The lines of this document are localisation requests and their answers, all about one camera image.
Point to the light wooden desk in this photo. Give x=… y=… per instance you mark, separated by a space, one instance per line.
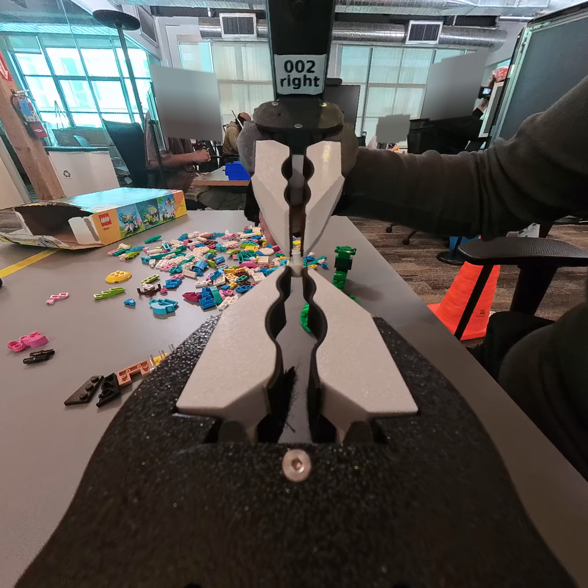
x=220 y=178

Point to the person's right hand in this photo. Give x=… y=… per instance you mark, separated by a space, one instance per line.
x=266 y=227

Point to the black mesh office chair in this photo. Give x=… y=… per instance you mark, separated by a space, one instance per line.
x=519 y=250

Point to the black connector brick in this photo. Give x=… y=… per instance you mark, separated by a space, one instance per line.
x=39 y=356

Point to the wooden post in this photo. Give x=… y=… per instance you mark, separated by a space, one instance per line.
x=27 y=151

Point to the cyan boat brick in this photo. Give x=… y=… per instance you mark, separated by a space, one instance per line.
x=164 y=305

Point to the large dark screen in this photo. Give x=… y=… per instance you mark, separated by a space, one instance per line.
x=551 y=82

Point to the salmon brick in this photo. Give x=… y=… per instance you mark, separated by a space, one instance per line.
x=133 y=370

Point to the pile of colourful toy bricks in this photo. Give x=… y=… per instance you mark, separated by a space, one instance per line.
x=216 y=262

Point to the black wedge plate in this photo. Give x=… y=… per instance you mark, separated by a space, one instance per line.
x=84 y=391
x=109 y=390

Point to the red fire extinguisher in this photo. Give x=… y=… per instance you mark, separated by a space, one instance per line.
x=25 y=112

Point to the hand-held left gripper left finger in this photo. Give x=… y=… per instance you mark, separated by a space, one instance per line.
x=229 y=358

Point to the small beige toy brick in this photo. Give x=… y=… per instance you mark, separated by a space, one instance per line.
x=296 y=265

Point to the grey desk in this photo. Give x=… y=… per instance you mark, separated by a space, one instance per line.
x=59 y=450

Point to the person's right forearm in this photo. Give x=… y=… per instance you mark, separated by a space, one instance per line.
x=459 y=183

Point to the white recycling cabinet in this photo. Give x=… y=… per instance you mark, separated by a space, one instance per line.
x=82 y=170

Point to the brown brick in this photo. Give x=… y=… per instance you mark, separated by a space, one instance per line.
x=148 y=289

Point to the orange traffic cone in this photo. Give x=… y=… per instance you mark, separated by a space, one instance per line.
x=477 y=294

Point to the green toy brick plant model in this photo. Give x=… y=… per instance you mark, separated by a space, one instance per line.
x=341 y=266

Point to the pink brick assembly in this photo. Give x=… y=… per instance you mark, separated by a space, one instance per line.
x=27 y=341

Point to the black floor lamp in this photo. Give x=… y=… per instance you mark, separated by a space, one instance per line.
x=115 y=19

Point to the long silver air duct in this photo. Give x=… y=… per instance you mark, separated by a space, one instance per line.
x=367 y=32

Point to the blue plastic bin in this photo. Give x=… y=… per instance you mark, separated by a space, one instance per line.
x=236 y=171

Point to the lime green brick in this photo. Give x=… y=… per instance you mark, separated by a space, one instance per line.
x=109 y=292

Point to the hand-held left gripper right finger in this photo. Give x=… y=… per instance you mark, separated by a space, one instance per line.
x=363 y=363

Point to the yellow tape strip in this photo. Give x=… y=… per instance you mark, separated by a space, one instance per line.
x=27 y=264

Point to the black monitor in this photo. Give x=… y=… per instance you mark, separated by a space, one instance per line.
x=342 y=103

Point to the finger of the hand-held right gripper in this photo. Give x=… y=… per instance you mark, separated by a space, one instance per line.
x=268 y=183
x=326 y=183

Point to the toy brick set box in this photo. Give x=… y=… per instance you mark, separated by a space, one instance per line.
x=138 y=216

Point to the yellow dome brick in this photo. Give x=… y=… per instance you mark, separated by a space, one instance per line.
x=118 y=277

